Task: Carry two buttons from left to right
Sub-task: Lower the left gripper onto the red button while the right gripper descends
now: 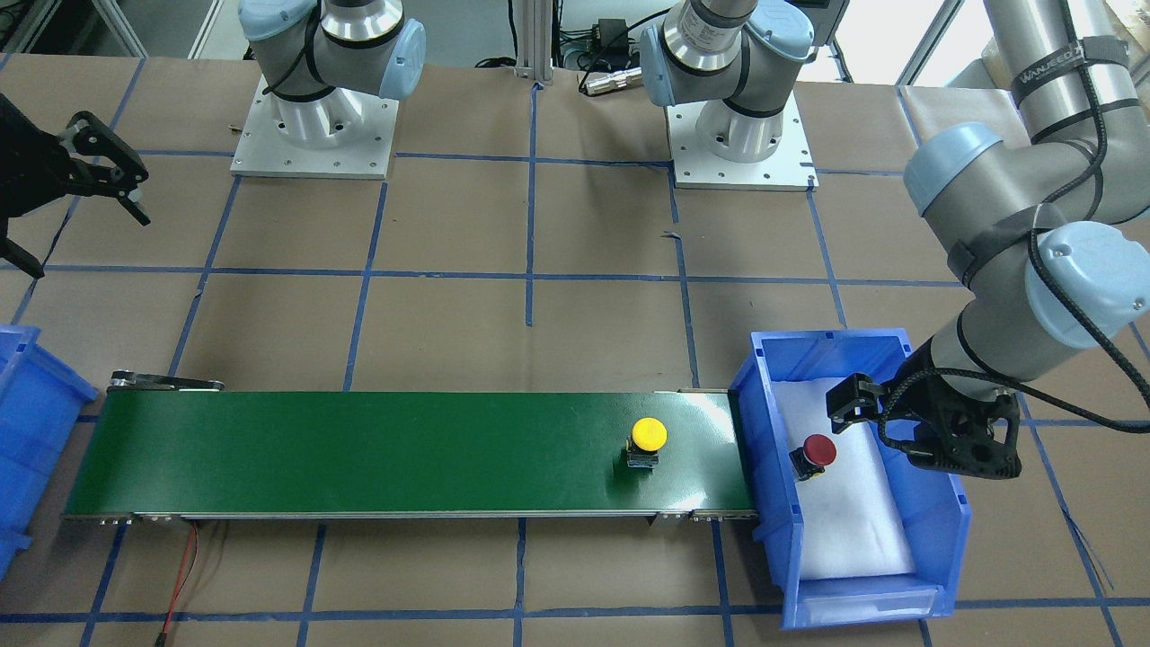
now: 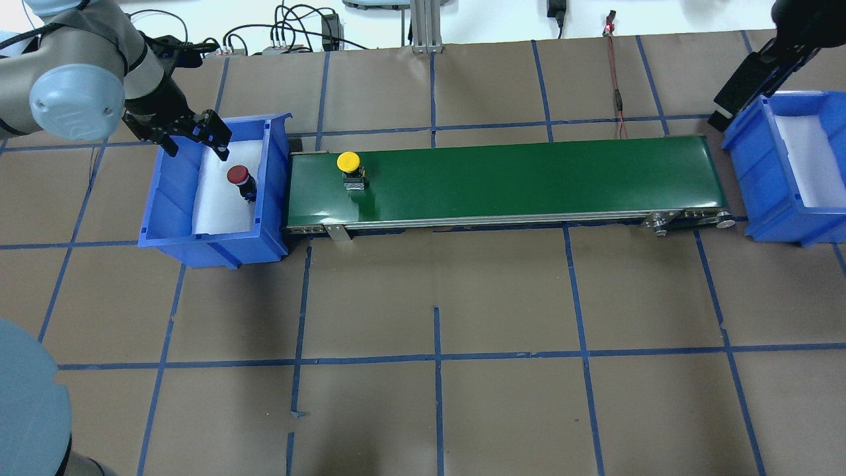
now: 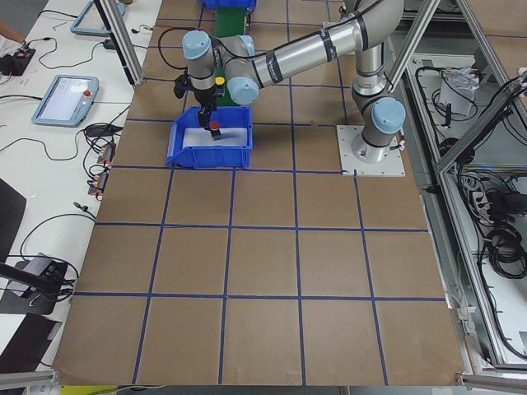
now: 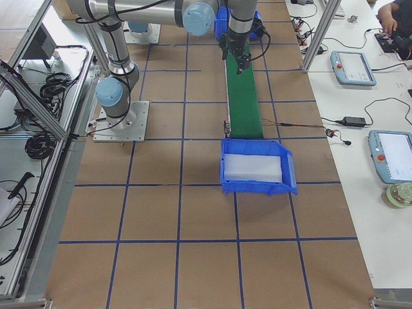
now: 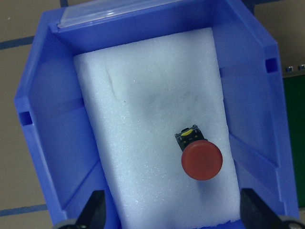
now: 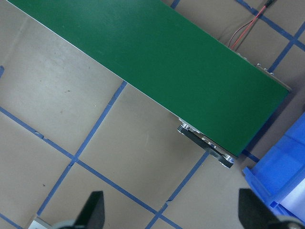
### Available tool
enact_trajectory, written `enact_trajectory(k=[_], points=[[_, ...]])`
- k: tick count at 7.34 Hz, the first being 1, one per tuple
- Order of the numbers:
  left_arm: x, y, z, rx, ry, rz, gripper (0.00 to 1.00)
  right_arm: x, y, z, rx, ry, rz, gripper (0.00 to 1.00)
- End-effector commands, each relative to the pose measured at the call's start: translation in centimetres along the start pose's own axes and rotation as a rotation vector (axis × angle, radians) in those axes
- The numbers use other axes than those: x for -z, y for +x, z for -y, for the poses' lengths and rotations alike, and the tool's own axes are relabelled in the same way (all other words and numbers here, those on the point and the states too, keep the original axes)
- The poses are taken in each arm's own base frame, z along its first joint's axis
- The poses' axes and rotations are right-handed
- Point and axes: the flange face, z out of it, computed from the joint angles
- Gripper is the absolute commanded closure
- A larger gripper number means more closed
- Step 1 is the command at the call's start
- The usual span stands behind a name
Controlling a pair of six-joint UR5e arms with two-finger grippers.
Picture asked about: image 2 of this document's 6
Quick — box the white foam pad right bin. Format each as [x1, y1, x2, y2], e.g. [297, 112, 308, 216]
[775, 115, 845, 208]

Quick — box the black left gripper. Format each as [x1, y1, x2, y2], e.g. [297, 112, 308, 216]
[122, 74, 233, 162]

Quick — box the aluminium frame post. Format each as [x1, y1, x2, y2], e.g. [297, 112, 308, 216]
[410, 0, 444, 54]

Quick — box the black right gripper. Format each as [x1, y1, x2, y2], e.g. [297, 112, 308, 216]
[707, 37, 824, 132]

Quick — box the blue bin left side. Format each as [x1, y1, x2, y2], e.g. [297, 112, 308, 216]
[137, 112, 292, 269]

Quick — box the red black conveyor wire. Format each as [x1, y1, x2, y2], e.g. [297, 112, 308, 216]
[604, 20, 629, 139]

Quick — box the white foam pad bin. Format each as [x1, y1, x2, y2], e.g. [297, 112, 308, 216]
[775, 115, 845, 208]
[192, 139, 262, 235]

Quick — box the black power adapter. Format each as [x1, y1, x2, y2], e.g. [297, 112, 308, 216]
[321, 13, 342, 52]

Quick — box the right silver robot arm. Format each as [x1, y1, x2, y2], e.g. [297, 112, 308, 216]
[707, 1, 845, 132]

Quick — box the blue bin right side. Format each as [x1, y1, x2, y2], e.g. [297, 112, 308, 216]
[722, 91, 845, 247]

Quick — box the red push button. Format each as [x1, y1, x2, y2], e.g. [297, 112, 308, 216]
[226, 165, 258, 203]

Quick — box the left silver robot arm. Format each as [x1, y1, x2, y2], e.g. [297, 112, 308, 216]
[1, 1, 232, 161]

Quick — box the yellow push button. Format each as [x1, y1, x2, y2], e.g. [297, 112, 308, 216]
[336, 151, 367, 192]

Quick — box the green conveyor belt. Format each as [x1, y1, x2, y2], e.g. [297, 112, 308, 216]
[283, 136, 736, 236]

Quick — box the blue bin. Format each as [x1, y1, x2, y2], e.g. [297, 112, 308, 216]
[137, 112, 292, 269]
[722, 91, 845, 247]

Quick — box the white foam pad left bin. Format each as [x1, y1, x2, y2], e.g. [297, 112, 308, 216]
[192, 139, 262, 235]

